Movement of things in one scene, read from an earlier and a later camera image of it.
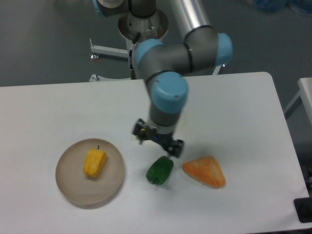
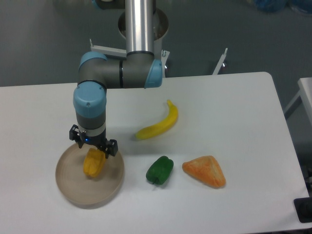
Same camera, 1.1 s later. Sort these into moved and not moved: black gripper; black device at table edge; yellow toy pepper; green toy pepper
Moved: black gripper
Not moved: yellow toy pepper; black device at table edge; green toy pepper
